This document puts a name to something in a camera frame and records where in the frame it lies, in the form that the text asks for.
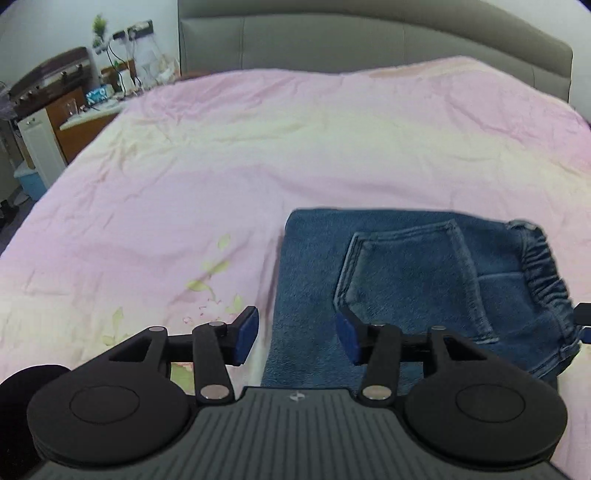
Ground blue denim pants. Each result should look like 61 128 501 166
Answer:
263 209 580 389

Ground pink bed sheet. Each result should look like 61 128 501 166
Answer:
1 57 590 479

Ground blue plastic bin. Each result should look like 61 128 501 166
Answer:
14 161 47 202

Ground white cabinet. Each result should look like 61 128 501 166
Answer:
18 109 66 189

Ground brown wooden dresser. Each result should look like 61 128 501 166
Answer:
8 47 122 164

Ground blue tissue box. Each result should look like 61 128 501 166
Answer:
85 86 111 106

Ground green potted plant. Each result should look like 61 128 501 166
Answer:
92 14 107 48

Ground black wall power strip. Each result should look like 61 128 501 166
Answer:
112 20 153 41

